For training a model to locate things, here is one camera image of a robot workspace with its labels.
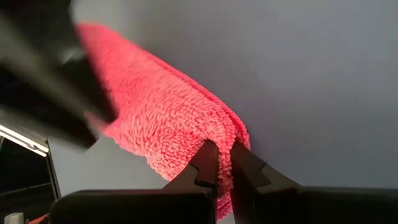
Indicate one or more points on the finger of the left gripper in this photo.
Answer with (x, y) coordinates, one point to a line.
(46, 112)
(46, 40)

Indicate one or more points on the small white object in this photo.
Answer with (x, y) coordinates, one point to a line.
(14, 218)

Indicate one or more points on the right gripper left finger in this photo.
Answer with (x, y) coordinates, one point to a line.
(140, 207)

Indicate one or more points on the pink terry towel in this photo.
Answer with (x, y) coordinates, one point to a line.
(161, 109)

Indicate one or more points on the small orange object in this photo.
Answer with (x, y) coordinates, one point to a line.
(38, 219)

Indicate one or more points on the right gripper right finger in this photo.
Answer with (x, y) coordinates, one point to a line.
(295, 207)

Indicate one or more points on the blue-grey table mat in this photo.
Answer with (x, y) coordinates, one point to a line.
(311, 77)

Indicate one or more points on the black metal table frame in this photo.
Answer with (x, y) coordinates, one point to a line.
(28, 141)

